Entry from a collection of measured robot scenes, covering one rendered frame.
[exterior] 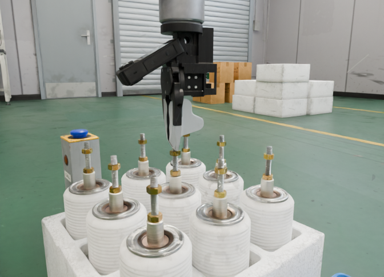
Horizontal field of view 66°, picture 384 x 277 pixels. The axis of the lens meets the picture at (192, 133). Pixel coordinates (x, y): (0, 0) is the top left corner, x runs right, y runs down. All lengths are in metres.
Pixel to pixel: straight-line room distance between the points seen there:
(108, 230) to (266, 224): 0.26
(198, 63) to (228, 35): 6.42
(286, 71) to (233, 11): 4.10
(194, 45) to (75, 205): 0.35
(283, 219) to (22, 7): 5.46
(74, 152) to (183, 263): 0.42
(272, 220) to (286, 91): 2.69
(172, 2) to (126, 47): 5.37
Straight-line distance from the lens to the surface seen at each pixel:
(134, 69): 0.48
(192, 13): 0.50
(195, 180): 0.69
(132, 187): 0.62
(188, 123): 0.51
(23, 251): 0.96
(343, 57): 6.29
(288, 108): 3.20
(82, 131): 0.74
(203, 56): 0.51
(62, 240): 0.60
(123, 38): 5.83
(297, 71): 3.26
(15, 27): 5.67
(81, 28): 5.75
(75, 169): 0.74
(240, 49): 7.09
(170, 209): 0.53
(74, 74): 5.67
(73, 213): 0.59
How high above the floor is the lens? 0.47
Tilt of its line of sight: 12 degrees down
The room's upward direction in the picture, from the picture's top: straight up
